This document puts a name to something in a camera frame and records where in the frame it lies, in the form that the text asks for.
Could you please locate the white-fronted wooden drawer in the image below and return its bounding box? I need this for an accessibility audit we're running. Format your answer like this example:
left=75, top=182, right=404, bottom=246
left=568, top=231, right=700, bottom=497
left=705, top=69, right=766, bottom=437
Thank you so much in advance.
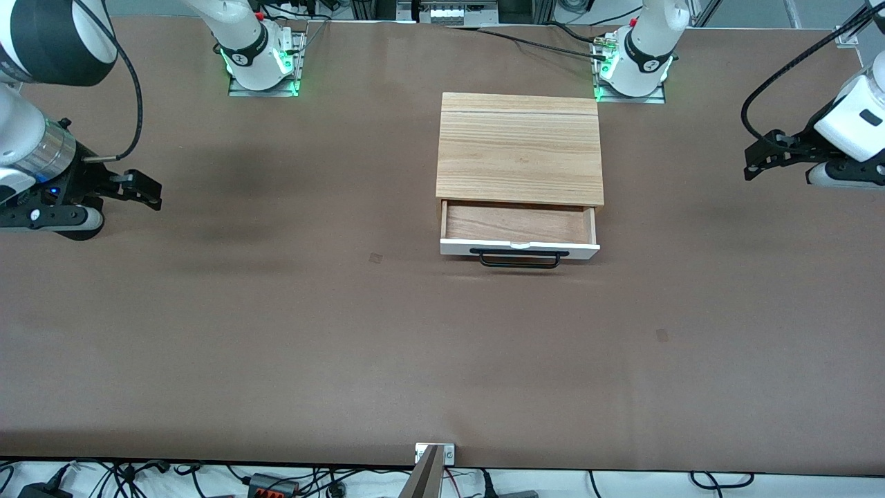
left=440, top=199, right=601, bottom=261

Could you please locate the black metal drawer handle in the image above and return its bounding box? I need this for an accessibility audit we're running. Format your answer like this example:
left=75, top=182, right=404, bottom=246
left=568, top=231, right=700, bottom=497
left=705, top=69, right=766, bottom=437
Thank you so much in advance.
left=469, top=247, right=570, bottom=270

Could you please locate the black power adapter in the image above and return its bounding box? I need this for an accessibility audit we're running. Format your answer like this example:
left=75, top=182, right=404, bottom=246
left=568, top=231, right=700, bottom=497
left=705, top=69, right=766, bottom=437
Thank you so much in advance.
left=17, top=482, right=73, bottom=498

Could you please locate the black box with orange connectors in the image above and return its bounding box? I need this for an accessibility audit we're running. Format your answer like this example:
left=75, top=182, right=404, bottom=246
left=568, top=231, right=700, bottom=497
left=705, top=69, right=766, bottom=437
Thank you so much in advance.
left=248, top=473, right=299, bottom=498

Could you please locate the white terminal strip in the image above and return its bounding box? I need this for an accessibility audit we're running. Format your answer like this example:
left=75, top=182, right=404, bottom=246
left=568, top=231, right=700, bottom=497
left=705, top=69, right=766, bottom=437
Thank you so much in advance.
left=422, top=0, right=499, bottom=27

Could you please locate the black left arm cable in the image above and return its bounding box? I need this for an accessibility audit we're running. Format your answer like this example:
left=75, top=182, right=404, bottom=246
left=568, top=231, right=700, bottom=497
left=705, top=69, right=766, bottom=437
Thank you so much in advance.
left=740, top=0, right=885, bottom=142

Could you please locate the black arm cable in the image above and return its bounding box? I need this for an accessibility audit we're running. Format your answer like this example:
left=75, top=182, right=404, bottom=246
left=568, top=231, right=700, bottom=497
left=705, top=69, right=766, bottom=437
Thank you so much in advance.
left=73, top=0, right=144, bottom=162
left=740, top=0, right=885, bottom=142

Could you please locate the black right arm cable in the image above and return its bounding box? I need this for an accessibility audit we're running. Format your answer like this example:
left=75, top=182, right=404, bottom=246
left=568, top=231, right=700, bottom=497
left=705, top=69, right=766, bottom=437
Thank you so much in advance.
left=73, top=0, right=144, bottom=162

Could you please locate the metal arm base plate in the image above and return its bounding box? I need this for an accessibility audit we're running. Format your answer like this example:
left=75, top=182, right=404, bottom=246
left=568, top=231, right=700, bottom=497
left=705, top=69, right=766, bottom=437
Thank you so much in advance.
left=227, top=31, right=306, bottom=98
left=593, top=31, right=668, bottom=105

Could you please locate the black cable on table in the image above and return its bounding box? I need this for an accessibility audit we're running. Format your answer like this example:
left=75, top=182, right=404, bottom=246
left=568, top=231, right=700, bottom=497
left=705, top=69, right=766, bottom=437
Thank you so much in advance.
left=477, top=26, right=613, bottom=56

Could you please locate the black looped cable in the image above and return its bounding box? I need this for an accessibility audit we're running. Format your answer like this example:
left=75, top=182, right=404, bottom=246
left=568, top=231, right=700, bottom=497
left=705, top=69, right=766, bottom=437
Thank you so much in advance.
left=690, top=472, right=756, bottom=490

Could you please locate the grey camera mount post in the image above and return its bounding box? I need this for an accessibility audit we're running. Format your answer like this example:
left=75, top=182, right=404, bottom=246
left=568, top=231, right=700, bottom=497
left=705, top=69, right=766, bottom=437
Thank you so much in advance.
left=398, top=446, right=444, bottom=498

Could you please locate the silver camera mount bracket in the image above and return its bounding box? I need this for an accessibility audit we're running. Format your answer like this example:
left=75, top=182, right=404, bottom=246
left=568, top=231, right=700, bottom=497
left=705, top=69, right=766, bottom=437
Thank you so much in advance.
left=413, top=443, right=457, bottom=465

